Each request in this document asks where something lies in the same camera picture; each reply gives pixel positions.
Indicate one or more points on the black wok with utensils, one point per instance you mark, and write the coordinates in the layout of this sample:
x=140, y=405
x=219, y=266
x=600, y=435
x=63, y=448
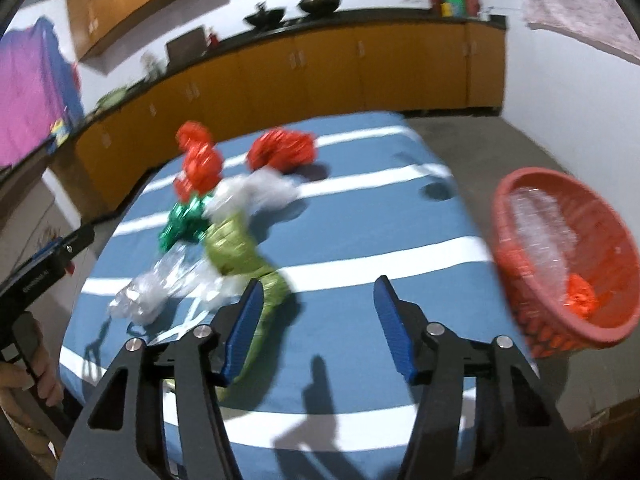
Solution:
x=265, y=17

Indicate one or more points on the person's left hand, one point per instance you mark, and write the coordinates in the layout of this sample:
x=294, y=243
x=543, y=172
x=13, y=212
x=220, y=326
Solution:
x=43, y=376

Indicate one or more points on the white green plastic bag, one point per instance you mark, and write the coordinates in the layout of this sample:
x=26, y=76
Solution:
x=186, y=222

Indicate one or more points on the purple hanging cloth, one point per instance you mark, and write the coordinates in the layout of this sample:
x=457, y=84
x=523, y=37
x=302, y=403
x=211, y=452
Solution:
x=38, y=89

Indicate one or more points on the orange plastic bag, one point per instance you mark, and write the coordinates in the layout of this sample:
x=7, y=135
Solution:
x=282, y=149
x=202, y=164
x=580, y=298

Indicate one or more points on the blue white striped tablecloth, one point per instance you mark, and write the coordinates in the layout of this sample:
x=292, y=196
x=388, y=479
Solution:
x=324, y=400

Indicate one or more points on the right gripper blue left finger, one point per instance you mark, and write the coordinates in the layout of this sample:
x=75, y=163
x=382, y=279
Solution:
x=237, y=325

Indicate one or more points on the orange plastic bag top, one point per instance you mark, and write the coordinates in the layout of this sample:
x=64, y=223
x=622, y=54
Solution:
x=202, y=164

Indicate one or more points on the orange lower kitchen cabinets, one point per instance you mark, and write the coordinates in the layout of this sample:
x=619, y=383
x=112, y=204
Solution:
x=338, y=67

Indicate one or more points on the red plastic trash basket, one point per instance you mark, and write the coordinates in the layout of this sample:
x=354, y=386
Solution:
x=606, y=256

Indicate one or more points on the green box on counter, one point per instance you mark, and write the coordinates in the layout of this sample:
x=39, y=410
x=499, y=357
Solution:
x=453, y=8

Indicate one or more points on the black wok with lid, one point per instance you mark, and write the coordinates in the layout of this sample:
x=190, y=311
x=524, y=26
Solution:
x=319, y=7

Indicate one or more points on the green basin on counter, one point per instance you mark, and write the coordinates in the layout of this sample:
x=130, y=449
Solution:
x=111, y=99

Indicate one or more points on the olive green plastic bag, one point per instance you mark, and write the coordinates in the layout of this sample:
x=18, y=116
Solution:
x=234, y=253

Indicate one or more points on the small red bottle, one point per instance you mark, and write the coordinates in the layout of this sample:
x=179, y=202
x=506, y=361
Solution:
x=212, y=38

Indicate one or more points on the pink floral hanging cloth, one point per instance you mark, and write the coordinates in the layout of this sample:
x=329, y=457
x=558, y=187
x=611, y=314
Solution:
x=600, y=23

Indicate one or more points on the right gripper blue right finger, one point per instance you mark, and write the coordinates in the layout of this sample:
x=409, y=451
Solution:
x=387, y=307

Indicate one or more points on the dark cutting board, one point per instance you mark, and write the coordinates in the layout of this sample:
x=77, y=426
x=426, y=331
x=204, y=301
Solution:
x=186, y=47

